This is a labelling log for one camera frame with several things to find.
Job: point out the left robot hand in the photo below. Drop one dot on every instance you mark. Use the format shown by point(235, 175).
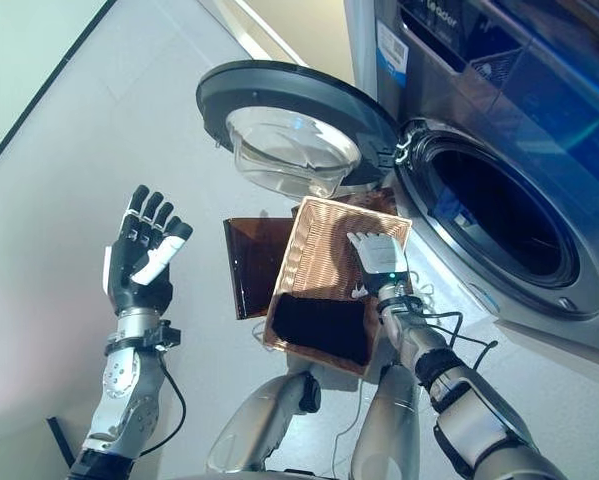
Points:
point(134, 290)

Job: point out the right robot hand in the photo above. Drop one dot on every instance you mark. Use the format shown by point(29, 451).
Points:
point(384, 257)

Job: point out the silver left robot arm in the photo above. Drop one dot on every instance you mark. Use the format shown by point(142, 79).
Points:
point(124, 390)

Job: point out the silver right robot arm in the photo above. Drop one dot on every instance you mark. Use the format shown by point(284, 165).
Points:
point(479, 415)

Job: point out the grey front-load washing machine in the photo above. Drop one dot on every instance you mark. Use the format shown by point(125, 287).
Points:
point(419, 100)

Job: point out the woven wicker laundry basket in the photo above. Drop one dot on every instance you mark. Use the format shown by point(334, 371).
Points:
point(324, 250)

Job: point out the black garment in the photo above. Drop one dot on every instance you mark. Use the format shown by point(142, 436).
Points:
point(324, 325)

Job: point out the blue energy label sticker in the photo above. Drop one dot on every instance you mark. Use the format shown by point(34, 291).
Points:
point(393, 47)

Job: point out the white tall side panel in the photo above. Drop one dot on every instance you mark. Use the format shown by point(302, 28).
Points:
point(361, 45)

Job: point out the grey robot torso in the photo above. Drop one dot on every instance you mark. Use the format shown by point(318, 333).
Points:
point(259, 476)

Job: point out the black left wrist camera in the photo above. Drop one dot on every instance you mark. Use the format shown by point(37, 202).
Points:
point(161, 337)

